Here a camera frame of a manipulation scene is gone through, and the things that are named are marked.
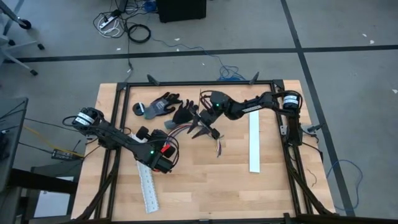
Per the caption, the black coiled cable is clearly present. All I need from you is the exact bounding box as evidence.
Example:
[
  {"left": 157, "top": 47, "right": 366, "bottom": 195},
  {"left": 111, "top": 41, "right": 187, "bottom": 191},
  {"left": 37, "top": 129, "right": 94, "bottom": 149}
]
[{"left": 127, "top": 24, "right": 152, "bottom": 44}]

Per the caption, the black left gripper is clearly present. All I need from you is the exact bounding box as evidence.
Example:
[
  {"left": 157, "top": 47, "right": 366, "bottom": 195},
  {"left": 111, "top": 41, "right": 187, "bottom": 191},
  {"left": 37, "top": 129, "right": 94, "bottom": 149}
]
[{"left": 137, "top": 126, "right": 172, "bottom": 147}]

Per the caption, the bundle of coloured cables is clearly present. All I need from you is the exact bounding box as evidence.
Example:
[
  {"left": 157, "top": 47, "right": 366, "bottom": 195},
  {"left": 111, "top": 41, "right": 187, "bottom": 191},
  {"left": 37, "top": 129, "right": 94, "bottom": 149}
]
[{"left": 167, "top": 124, "right": 222, "bottom": 156}]

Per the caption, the grey castor leg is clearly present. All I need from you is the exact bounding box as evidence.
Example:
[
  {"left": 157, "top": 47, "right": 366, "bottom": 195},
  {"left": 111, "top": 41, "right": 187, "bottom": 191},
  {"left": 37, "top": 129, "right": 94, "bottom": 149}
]
[{"left": 0, "top": 0, "right": 33, "bottom": 30}]

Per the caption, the blue cable coil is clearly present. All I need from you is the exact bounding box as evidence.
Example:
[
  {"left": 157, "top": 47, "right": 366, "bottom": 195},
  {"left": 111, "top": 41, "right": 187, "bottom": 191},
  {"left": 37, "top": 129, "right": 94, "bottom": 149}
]
[{"left": 143, "top": 0, "right": 158, "bottom": 13}]

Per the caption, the small black hub box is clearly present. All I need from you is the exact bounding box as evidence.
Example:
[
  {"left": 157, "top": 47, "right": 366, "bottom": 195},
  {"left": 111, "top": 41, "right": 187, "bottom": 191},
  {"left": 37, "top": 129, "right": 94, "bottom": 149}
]
[{"left": 50, "top": 148, "right": 84, "bottom": 162}]

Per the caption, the blue ethernet cable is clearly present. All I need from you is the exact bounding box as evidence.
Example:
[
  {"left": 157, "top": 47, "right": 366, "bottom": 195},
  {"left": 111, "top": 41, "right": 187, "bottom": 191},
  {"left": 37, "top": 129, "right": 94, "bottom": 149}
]
[{"left": 150, "top": 37, "right": 247, "bottom": 82}]

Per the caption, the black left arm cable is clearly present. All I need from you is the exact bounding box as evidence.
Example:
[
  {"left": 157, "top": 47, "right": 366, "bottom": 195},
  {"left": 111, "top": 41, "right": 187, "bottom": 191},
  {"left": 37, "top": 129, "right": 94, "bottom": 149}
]
[{"left": 123, "top": 126, "right": 181, "bottom": 170}]

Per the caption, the yellow floor cable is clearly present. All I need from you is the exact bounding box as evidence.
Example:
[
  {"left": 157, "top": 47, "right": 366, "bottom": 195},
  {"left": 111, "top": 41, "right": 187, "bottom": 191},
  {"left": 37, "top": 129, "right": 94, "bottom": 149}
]
[{"left": 22, "top": 124, "right": 85, "bottom": 158}]

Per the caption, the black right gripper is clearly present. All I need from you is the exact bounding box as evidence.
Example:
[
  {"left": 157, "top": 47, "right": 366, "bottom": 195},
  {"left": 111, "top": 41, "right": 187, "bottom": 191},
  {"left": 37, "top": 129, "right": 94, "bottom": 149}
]
[{"left": 187, "top": 108, "right": 221, "bottom": 140}]

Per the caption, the white power strip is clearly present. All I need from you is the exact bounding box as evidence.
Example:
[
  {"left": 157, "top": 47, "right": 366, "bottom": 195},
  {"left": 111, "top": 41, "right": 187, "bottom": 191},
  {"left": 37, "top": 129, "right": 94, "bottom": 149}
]
[{"left": 98, "top": 15, "right": 118, "bottom": 30}]

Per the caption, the blue floor cable loop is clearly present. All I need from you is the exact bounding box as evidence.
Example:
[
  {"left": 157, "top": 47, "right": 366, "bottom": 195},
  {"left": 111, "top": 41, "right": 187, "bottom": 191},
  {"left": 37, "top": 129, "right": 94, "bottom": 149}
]
[{"left": 325, "top": 159, "right": 364, "bottom": 213}]

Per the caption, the white slotted cable duct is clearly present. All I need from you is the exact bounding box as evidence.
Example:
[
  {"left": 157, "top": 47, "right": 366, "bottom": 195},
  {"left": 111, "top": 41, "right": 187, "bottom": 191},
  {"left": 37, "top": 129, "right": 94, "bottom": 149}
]
[{"left": 129, "top": 132, "right": 160, "bottom": 214}]

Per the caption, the flat white duct cover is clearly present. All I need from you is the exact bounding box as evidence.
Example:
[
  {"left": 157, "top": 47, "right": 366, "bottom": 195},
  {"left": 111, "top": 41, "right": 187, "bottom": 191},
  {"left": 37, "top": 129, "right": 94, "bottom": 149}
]
[{"left": 248, "top": 111, "right": 261, "bottom": 174}]

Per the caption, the white panel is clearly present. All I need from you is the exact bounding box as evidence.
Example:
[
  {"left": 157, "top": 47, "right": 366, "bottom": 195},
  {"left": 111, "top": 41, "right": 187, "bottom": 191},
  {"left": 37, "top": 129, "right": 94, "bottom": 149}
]
[{"left": 32, "top": 175, "right": 75, "bottom": 218}]

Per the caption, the black side desk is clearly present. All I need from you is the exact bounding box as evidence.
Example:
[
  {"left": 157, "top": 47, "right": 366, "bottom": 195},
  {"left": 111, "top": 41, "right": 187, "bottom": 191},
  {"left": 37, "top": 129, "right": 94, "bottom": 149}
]
[{"left": 0, "top": 97, "right": 79, "bottom": 224}]

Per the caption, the white power cord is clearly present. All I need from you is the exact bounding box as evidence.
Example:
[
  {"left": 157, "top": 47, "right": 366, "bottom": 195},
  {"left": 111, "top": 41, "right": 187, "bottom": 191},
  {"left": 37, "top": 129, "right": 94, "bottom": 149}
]
[{"left": 98, "top": 18, "right": 122, "bottom": 39}]

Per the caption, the black power cable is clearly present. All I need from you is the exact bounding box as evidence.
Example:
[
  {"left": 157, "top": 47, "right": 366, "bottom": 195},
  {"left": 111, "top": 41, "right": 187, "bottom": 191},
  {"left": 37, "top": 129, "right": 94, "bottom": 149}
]
[{"left": 124, "top": 29, "right": 135, "bottom": 82}]

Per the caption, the grey office chair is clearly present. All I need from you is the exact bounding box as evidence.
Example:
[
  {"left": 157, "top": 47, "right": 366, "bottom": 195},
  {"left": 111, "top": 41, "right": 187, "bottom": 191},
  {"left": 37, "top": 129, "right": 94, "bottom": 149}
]
[{"left": 0, "top": 32, "right": 46, "bottom": 77}]

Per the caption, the black knit work glove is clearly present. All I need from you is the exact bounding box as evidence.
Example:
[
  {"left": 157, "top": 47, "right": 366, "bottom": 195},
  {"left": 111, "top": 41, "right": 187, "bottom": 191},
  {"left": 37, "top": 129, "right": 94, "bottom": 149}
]
[{"left": 164, "top": 98, "right": 200, "bottom": 131}]

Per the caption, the black glove with grey back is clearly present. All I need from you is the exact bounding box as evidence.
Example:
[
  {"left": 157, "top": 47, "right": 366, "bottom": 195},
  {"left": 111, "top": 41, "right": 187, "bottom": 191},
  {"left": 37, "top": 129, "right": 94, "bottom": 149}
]
[{"left": 143, "top": 91, "right": 182, "bottom": 120}]

